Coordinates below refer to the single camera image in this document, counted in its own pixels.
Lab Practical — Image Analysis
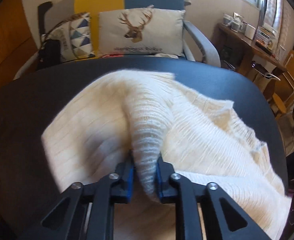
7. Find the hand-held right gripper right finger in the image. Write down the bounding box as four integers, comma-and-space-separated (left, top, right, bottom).
157, 155, 275, 240

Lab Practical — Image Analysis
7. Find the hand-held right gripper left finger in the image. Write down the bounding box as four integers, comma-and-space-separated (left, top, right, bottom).
19, 150, 135, 240

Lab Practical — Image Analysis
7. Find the white knit sweater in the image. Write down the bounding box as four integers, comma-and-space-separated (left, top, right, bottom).
41, 69, 294, 240

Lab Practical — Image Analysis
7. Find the black shoulder bag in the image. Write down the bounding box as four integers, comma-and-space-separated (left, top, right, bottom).
35, 39, 62, 70

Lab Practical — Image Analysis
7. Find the yellow wooden stool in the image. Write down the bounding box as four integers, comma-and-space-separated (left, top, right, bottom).
272, 92, 287, 115

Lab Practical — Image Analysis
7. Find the dark patterned bag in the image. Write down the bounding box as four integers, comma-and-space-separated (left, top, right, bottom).
222, 46, 240, 68

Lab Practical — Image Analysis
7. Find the brown paper bag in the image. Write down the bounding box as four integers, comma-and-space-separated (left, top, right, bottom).
247, 64, 281, 90

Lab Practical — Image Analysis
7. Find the deer print cushion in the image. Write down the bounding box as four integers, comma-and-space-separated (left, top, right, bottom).
97, 5, 187, 57

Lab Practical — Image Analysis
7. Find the triangle pattern cushion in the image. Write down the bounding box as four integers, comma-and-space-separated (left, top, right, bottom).
40, 12, 96, 63

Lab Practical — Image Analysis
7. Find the wooden side desk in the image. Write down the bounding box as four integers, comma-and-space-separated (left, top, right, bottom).
216, 23, 287, 80

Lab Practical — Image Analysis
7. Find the white box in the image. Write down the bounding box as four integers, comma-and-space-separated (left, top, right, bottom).
244, 24, 257, 40

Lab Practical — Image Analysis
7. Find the cluster of small jars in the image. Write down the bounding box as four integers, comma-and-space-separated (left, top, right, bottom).
223, 12, 245, 32

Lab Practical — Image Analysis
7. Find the stack of books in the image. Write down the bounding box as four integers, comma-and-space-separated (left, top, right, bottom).
256, 26, 277, 49

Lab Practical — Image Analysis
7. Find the patterned curtain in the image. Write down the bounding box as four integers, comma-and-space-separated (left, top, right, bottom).
262, 0, 291, 30

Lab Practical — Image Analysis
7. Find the black upright post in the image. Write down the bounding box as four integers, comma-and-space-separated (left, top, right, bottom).
38, 2, 53, 37

